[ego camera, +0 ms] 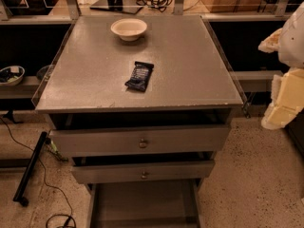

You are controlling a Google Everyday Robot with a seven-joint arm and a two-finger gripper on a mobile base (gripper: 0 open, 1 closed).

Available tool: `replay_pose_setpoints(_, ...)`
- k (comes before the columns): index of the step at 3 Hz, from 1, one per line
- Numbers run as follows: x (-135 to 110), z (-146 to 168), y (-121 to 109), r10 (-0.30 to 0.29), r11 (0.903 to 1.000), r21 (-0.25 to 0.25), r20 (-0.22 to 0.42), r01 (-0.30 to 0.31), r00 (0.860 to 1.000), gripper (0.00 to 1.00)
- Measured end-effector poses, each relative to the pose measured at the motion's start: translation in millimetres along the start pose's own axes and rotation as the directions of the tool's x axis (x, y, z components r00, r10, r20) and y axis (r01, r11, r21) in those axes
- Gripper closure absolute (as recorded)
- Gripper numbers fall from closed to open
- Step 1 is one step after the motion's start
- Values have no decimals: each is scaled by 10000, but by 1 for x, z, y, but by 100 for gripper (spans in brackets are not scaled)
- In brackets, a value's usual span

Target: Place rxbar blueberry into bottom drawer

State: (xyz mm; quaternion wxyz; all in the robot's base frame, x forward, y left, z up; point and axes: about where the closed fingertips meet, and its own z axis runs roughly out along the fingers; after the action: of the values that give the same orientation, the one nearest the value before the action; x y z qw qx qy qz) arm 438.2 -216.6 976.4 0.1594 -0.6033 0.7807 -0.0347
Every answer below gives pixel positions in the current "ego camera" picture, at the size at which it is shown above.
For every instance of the grey drawer cabinet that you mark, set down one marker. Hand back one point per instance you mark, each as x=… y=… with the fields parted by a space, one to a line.
x=189 y=71

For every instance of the grey top drawer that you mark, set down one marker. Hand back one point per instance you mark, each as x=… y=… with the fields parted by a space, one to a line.
x=134 y=133

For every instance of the grey drawer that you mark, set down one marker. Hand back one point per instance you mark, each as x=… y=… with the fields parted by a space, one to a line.
x=143 y=167
x=147 y=204
x=134 y=133

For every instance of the white bowl with items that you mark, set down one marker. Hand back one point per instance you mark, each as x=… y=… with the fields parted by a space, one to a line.
x=11 y=75

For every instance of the white paper bowl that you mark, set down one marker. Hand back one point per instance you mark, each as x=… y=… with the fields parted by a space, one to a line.
x=129 y=29

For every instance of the black bar on floor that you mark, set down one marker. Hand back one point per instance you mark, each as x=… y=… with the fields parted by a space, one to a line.
x=19 y=194

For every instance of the grey bottom drawer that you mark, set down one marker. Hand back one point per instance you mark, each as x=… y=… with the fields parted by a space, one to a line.
x=147 y=204

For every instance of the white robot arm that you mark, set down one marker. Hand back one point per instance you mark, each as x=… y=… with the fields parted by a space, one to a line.
x=291 y=40

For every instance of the grey middle drawer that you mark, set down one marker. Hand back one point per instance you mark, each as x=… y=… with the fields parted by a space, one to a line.
x=143 y=167

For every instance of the dark round bowl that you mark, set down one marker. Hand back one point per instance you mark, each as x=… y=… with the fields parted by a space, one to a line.
x=42 y=72

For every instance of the black monitor stand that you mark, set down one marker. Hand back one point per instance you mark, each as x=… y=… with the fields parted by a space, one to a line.
x=121 y=6

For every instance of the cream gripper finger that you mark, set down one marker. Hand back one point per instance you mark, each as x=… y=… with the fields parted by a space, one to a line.
x=287 y=99
x=271 y=43

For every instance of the grey side shelf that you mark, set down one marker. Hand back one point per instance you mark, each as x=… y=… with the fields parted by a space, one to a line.
x=255 y=81

